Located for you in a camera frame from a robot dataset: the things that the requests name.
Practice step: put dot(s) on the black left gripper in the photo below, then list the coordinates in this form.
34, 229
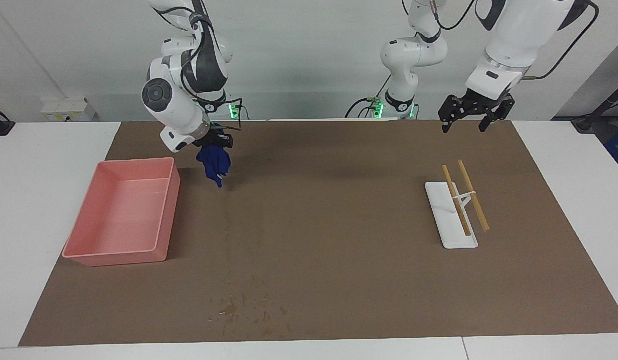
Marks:
481, 102

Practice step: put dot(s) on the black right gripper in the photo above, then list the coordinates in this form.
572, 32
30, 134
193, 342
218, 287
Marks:
216, 141

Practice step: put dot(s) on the blue towel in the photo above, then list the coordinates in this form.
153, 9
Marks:
214, 160

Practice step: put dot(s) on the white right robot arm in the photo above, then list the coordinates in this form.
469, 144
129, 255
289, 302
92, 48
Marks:
169, 105

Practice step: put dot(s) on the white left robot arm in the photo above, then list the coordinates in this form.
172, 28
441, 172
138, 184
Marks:
508, 30

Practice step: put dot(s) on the wooden rack rod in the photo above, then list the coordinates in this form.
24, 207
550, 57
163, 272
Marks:
453, 195
476, 205

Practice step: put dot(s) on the white rack with wooden rods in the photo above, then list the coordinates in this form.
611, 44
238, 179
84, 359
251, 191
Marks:
451, 230

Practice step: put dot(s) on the pink plastic bin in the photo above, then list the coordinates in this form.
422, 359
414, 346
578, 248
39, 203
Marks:
124, 220

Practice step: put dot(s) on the black stand leg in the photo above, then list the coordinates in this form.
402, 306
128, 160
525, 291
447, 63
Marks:
601, 107

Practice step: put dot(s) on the brown table mat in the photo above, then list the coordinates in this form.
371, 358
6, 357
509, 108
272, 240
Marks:
313, 225

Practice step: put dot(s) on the white wall socket box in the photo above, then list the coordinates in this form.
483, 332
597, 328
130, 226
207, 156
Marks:
66, 107

